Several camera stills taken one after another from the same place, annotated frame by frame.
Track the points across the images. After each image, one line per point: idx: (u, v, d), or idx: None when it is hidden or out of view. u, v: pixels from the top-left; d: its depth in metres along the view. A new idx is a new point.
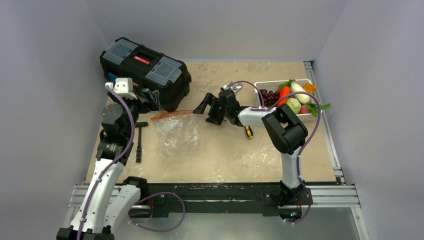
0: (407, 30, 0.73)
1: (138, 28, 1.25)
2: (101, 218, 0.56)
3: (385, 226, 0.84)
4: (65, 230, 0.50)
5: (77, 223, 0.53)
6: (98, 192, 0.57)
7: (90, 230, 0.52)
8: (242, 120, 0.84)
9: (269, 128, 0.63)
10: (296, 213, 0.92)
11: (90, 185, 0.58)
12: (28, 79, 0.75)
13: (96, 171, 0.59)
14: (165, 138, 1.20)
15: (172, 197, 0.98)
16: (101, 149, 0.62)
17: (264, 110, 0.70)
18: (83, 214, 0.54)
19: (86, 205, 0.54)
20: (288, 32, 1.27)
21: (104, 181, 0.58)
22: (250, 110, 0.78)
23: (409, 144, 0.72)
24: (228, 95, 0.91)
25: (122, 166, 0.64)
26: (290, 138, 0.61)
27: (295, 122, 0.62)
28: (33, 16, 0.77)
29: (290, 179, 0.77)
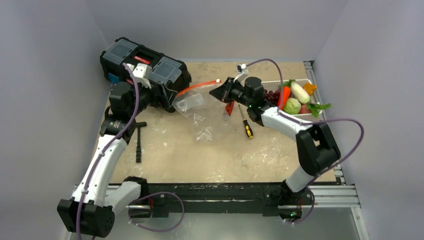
0: (406, 32, 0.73)
1: (137, 28, 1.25)
2: (102, 192, 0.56)
3: (385, 227, 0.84)
4: (67, 201, 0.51)
5: (79, 195, 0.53)
6: (101, 166, 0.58)
7: (91, 201, 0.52)
8: (264, 121, 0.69)
9: (302, 147, 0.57)
10: (296, 213, 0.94)
11: (93, 159, 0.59)
12: (29, 79, 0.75)
13: (99, 147, 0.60)
14: (163, 139, 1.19)
15: (171, 196, 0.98)
16: (105, 126, 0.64)
17: (299, 122, 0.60)
18: (85, 186, 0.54)
19: (88, 176, 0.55)
20: (288, 32, 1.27)
21: (106, 155, 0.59)
22: (277, 114, 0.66)
23: (409, 145, 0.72)
24: (256, 88, 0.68)
25: (125, 144, 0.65)
26: (321, 162, 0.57)
27: (330, 146, 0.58)
28: (33, 17, 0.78)
29: (298, 187, 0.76)
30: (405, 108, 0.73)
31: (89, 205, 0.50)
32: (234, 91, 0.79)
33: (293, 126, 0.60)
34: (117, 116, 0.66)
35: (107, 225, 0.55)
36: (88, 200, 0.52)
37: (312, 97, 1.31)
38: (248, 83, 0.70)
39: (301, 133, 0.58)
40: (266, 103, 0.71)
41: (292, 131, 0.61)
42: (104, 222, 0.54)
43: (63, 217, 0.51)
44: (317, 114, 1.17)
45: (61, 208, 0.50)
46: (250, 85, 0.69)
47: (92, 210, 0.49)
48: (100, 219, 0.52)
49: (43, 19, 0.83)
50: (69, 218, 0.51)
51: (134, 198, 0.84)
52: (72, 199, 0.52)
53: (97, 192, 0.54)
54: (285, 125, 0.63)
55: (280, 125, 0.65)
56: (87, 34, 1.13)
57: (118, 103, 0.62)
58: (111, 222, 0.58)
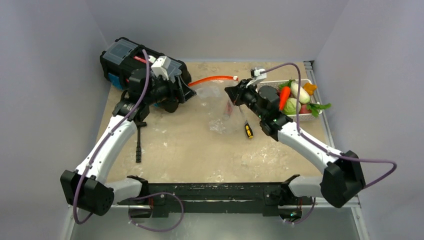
0: (405, 33, 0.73)
1: (137, 28, 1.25)
2: (104, 170, 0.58)
3: (385, 227, 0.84)
4: (70, 173, 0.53)
5: (83, 168, 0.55)
6: (108, 144, 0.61)
7: (93, 177, 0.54)
8: (280, 137, 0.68)
9: (331, 181, 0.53)
10: (296, 213, 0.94)
11: (102, 137, 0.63)
12: (29, 80, 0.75)
13: (109, 126, 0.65)
14: (163, 139, 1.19)
15: (171, 197, 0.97)
16: (118, 107, 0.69)
17: (326, 151, 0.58)
18: (90, 161, 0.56)
19: (95, 152, 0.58)
20: (288, 32, 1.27)
21: (115, 135, 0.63)
22: (298, 135, 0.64)
23: (409, 146, 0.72)
24: (271, 100, 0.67)
25: (134, 127, 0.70)
26: (349, 195, 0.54)
27: (358, 178, 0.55)
28: (34, 18, 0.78)
29: (304, 193, 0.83)
30: (405, 109, 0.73)
31: (90, 180, 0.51)
32: (247, 96, 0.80)
33: (319, 154, 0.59)
34: (130, 100, 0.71)
35: (104, 205, 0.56)
36: (91, 174, 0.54)
37: (312, 97, 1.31)
38: (262, 94, 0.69)
39: (330, 166, 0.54)
40: (282, 115, 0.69)
41: (317, 159, 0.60)
42: (103, 201, 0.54)
43: (65, 187, 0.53)
44: (317, 114, 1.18)
45: (64, 178, 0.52)
46: (266, 97, 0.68)
47: (92, 186, 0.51)
48: (99, 196, 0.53)
49: (44, 19, 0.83)
50: (71, 190, 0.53)
51: (131, 196, 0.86)
52: (76, 172, 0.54)
53: (99, 169, 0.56)
54: (307, 149, 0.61)
55: (300, 146, 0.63)
56: (87, 34, 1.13)
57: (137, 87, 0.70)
58: (110, 202, 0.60)
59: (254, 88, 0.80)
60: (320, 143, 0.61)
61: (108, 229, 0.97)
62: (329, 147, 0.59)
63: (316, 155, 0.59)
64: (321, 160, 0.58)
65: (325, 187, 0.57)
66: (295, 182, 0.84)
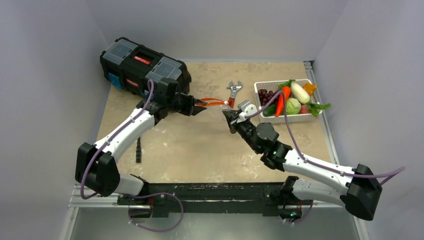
0: (405, 32, 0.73)
1: (137, 28, 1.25)
2: (120, 150, 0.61)
3: (385, 227, 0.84)
4: (89, 145, 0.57)
5: (100, 144, 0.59)
6: (128, 128, 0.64)
7: (108, 153, 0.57)
8: (286, 168, 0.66)
9: (355, 201, 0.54)
10: (296, 213, 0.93)
11: (124, 122, 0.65)
12: (30, 79, 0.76)
13: (132, 114, 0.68)
14: (164, 139, 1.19)
15: (171, 198, 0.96)
16: (141, 102, 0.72)
17: (340, 173, 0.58)
18: (109, 138, 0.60)
19: (115, 132, 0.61)
20: (289, 32, 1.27)
21: (136, 123, 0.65)
22: (304, 162, 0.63)
23: (409, 146, 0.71)
24: (272, 138, 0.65)
25: (151, 123, 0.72)
26: (372, 206, 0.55)
27: (376, 186, 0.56)
28: (34, 18, 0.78)
29: (308, 198, 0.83)
30: (404, 109, 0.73)
31: (104, 156, 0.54)
32: (241, 128, 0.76)
33: (334, 177, 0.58)
34: (154, 99, 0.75)
35: (109, 187, 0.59)
36: (107, 150, 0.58)
37: (313, 97, 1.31)
38: (261, 134, 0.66)
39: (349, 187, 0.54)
40: (279, 144, 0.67)
41: (332, 182, 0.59)
42: (109, 182, 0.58)
43: (80, 159, 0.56)
44: (317, 114, 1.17)
45: (82, 150, 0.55)
46: (265, 137, 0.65)
47: (105, 162, 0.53)
48: (108, 176, 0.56)
49: (44, 19, 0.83)
50: (83, 162, 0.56)
51: (132, 194, 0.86)
52: (94, 146, 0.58)
53: (116, 147, 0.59)
54: (319, 176, 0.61)
55: (311, 173, 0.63)
56: (87, 34, 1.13)
57: (164, 89, 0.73)
58: (114, 186, 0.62)
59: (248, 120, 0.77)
60: (329, 165, 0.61)
61: (108, 229, 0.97)
62: (340, 168, 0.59)
63: (332, 179, 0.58)
64: (338, 183, 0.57)
65: (349, 206, 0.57)
66: (299, 189, 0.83)
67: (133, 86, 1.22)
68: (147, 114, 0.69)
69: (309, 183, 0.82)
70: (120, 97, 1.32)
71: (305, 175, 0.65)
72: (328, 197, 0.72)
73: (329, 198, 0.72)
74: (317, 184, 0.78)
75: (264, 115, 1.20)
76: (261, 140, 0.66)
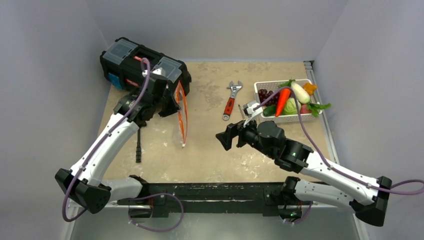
0: (405, 32, 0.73)
1: (137, 28, 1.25)
2: (99, 171, 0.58)
3: (385, 227, 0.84)
4: (64, 173, 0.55)
5: (77, 170, 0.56)
6: (104, 145, 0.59)
7: (85, 180, 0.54)
8: (303, 172, 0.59)
9: (377, 214, 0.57)
10: (296, 213, 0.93)
11: (100, 137, 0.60)
12: (30, 79, 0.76)
13: (108, 125, 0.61)
14: (165, 138, 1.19)
15: (171, 198, 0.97)
16: (120, 104, 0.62)
17: (367, 184, 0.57)
18: (84, 163, 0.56)
19: (89, 154, 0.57)
20: (289, 32, 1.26)
21: (112, 136, 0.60)
22: (328, 169, 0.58)
23: (409, 145, 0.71)
24: (277, 135, 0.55)
25: (135, 128, 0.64)
26: None
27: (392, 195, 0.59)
28: (34, 17, 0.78)
29: (308, 198, 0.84)
30: (404, 109, 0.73)
31: (81, 184, 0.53)
32: (248, 134, 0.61)
33: (360, 189, 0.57)
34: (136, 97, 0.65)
35: (99, 204, 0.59)
36: (83, 178, 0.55)
37: (312, 97, 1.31)
38: (263, 133, 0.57)
39: (377, 202, 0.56)
40: (293, 141, 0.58)
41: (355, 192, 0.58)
42: (95, 201, 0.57)
43: (60, 185, 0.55)
44: (317, 114, 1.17)
45: (58, 178, 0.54)
46: (268, 134, 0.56)
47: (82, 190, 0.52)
48: (90, 198, 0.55)
49: (44, 19, 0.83)
50: (64, 188, 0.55)
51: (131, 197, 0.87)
52: (70, 172, 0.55)
53: (92, 172, 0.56)
54: (339, 183, 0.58)
55: (331, 181, 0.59)
56: (87, 34, 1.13)
57: (151, 85, 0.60)
58: (106, 200, 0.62)
59: (253, 123, 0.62)
60: (354, 175, 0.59)
61: (108, 229, 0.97)
62: (365, 179, 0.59)
63: (357, 190, 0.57)
64: (364, 195, 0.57)
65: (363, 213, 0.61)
66: (302, 192, 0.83)
67: (132, 86, 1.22)
68: (126, 121, 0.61)
69: (312, 186, 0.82)
70: (120, 97, 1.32)
71: (322, 180, 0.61)
72: (337, 202, 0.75)
73: (338, 203, 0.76)
74: (321, 187, 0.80)
75: (264, 115, 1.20)
76: (266, 139, 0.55)
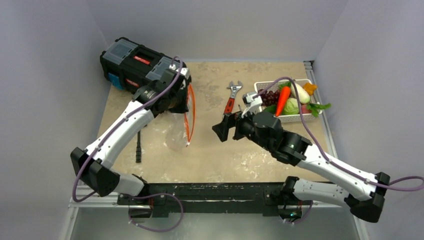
0: (405, 32, 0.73)
1: (137, 28, 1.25)
2: (113, 154, 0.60)
3: (386, 227, 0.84)
4: (80, 151, 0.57)
5: (92, 149, 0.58)
6: (121, 129, 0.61)
7: (99, 160, 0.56)
8: (301, 165, 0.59)
9: (373, 210, 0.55)
10: (296, 213, 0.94)
11: (117, 121, 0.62)
12: (30, 79, 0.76)
13: (126, 111, 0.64)
14: (165, 138, 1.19)
15: (171, 198, 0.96)
16: (138, 93, 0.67)
17: (364, 180, 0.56)
18: (100, 143, 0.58)
19: (106, 135, 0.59)
20: (288, 32, 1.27)
21: (129, 122, 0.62)
22: (326, 163, 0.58)
23: (409, 145, 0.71)
24: (272, 125, 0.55)
25: (150, 118, 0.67)
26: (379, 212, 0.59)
27: None
28: (34, 17, 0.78)
29: (307, 198, 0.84)
30: (404, 109, 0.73)
31: (95, 164, 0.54)
32: (245, 126, 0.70)
33: (358, 184, 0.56)
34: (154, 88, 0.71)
35: (108, 188, 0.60)
36: (97, 158, 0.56)
37: (313, 97, 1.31)
38: (259, 123, 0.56)
39: (375, 198, 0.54)
40: (293, 134, 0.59)
41: (352, 188, 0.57)
42: (105, 184, 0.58)
43: (74, 163, 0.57)
44: (317, 114, 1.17)
45: (74, 156, 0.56)
46: (264, 125, 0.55)
47: (95, 169, 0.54)
48: (102, 179, 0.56)
49: (44, 19, 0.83)
50: (78, 166, 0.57)
51: (131, 194, 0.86)
52: (85, 151, 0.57)
53: (107, 153, 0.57)
54: (335, 177, 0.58)
55: (328, 174, 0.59)
56: (87, 34, 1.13)
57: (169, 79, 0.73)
58: (115, 184, 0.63)
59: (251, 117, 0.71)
60: (352, 170, 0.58)
61: (108, 229, 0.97)
62: (363, 174, 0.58)
63: (355, 185, 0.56)
64: (362, 190, 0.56)
65: (359, 211, 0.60)
66: (300, 190, 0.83)
67: (132, 86, 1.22)
68: (143, 109, 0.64)
69: (310, 184, 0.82)
70: (120, 97, 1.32)
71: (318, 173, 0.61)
72: (333, 199, 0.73)
73: (337, 201, 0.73)
74: (319, 185, 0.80)
75: None
76: (263, 129, 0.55)
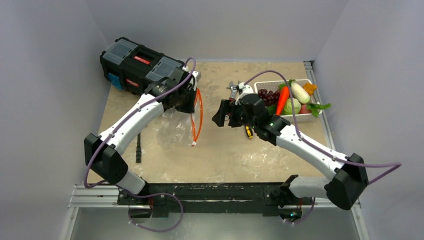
0: (405, 32, 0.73)
1: (138, 28, 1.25)
2: (125, 141, 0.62)
3: (386, 228, 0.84)
4: (94, 137, 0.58)
5: (106, 136, 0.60)
6: (134, 118, 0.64)
7: (113, 145, 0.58)
8: (278, 142, 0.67)
9: (338, 187, 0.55)
10: (296, 213, 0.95)
11: (130, 111, 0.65)
12: (30, 80, 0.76)
13: (138, 103, 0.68)
14: (166, 138, 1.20)
15: (171, 198, 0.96)
16: (150, 87, 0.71)
17: (331, 157, 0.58)
18: (114, 130, 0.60)
19: (120, 123, 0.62)
20: (289, 32, 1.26)
21: (142, 112, 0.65)
22: (299, 140, 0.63)
23: (409, 146, 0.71)
24: (255, 103, 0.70)
25: (160, 111, 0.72)
26: (355, 197, 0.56)
27: (364, 178, 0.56)
28: (34, 18, 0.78)
29: (305, 194, 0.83)
30: (405, 109, 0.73)
31: (109, 149, 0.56)
32: (238, 111, 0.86)
33: (325, 160, 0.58)
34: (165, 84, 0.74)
35: (117, 176, 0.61)
36: (111, 143, 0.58)
37: (312, 97, 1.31)
38: (245, 101, 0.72)
39: (338, 173, 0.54)
40: (277, 118, 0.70)
41: (322, 165, 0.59)
42: (115, 171, 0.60)
43: (86, 149, 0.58)
44: (317, 114, 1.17)
45: (88, 141, 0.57)
46: (248, 102, 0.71)
47: (109, 154, 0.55)
48: (113, 166, 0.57)
49: (44, 20, 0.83)
50: (90, 152, 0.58)
51: (132, 192, 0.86)
52: (99, 137, 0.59)
53: (121, 139, 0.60)
54: (307, 153, 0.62)
55: (300, 151, 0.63)
56: (87, 34, 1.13)
57: (179, 76, 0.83)
58: (123, 174, 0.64)
59: None
60: (323, 148, 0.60)
61: (108, 228, 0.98)
62: (333, 153, 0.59)
63: (322, 161, 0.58)
64: (327, 167, 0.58)
65: (331, 194, 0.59)
66: (295, 185, 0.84)
67: (132, 86, 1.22)
68: (155, 101, 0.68)
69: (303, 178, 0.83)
70: (120, 97, 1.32)
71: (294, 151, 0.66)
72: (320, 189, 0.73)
73: (321, 191, 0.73)
74: (311, 178, 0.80)
75: None
76: (247, 105, 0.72)
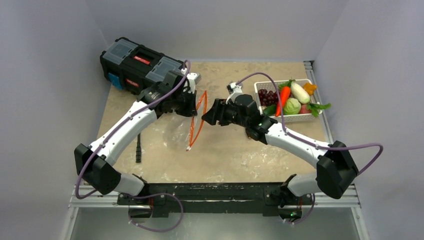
0: (405, 32, 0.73)
1: (138, 28, 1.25)
2: (116, 151, 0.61)
3: (386, 227, 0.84)
4: (84, 147, 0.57)
5: (96, 146, 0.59)
6: (126, 127, 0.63)
7: (103, 156, 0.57)
8: (270, 140, 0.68)
9: (324, 174, 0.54)
10: (296, 213, 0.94)
11: (121, 120, 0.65)
12: (30, 79, 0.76)
13: (131, 110, 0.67)
14: (166, 138, 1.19)
15: (171, 198, 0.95)
16: (143, 94, 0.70)
17: (314, 146, 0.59)
18: (105, 140, 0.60)
19: (110, 133, 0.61)
20: (289, 32, 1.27)
21: (133, 120, 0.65)
22: (285, 134, 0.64)
23: (409, 145, 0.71)
24: (248, 105, 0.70)
25: (153, 118, 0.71)
26: (343, 184, 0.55)
27: (350, 165, 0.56)
28: (34, 18, 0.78)
29: (304, 192, 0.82)
30: (404, 109, 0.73)
31: (100, 160, 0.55)
32: (228, 111, 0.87)
33: (309, 150, 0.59)
34: (158, 90, 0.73)
35: (108, 186, 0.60)
36: (101, 154, 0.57)
37: (312, 97, 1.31)
38: (237, 101, 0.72)
39: (321, 159, 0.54)
40: (267, 118, 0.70)
41: (307, 155, 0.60)
42: (107, 182, 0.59)
43: (76, 159, 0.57)
44: (317, 114, 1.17)
45: (78, 151, 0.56)
46: (241, 103, 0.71)
47: (100, 165, 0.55)
48: (105, 176, 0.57)
49: (44, 19, 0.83)
50: (80, 163, 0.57)
51: (131, 194, 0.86)
52: (89, 148, 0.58)
53: (111, 150, 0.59)
54: (294, 147, 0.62)
55: (287, 144, 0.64)
56: (87, 34, 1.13)
57: (172, 80, 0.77)
58: (115, 184, 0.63)
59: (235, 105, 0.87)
60: (307, 139, 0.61)
61: (108, 228, 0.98)
62: (317, 142, 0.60)
63: (306, 151, 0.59)
64: (311, 155, 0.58)
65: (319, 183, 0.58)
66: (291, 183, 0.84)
67: (132, 86, 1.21)
68: (148, 108, 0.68)
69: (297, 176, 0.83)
70: (120, 97, 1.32)
71: (282, 146, 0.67)
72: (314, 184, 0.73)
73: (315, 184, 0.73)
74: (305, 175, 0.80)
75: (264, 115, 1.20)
76: (240, 106, 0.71)
